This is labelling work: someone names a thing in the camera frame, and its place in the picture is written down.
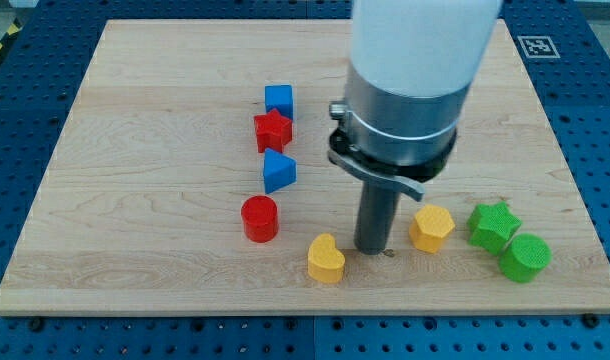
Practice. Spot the silver tool mount with clamp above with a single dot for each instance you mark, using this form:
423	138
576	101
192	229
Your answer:
393	143

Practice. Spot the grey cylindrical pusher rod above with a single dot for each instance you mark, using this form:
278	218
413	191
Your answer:
376	213

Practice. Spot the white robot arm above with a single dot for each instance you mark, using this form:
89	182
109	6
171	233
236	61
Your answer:
411	64

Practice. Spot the yellow hexagon block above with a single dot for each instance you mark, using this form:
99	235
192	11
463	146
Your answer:
430	228

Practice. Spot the blue triangle block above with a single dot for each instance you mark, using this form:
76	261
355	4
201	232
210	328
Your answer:
279	170

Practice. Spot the yellow heart block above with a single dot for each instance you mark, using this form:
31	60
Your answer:
325	262

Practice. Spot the green star block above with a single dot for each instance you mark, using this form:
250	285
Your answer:
492	226

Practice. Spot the red cylinder block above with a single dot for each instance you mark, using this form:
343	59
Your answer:
260	218

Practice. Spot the red star block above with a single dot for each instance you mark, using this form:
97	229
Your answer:
273	131

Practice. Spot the blue cube block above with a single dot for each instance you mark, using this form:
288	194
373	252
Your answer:
280	97

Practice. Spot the green cylinder block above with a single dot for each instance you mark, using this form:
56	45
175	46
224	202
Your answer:
525	257

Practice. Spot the white fiducial marker tag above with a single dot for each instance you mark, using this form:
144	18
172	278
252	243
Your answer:
538	47

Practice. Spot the light wooden board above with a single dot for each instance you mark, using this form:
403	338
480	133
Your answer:
139	211

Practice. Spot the yellow black hazard tape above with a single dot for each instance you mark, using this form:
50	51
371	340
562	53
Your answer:
9	38

